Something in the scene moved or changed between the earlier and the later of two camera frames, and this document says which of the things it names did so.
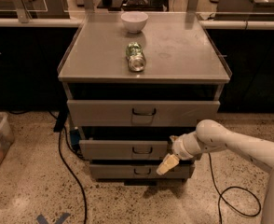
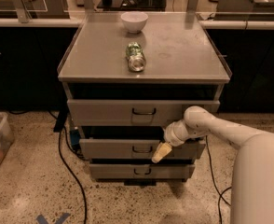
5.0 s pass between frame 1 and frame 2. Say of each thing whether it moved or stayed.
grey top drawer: stayed
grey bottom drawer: stayed
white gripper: moved
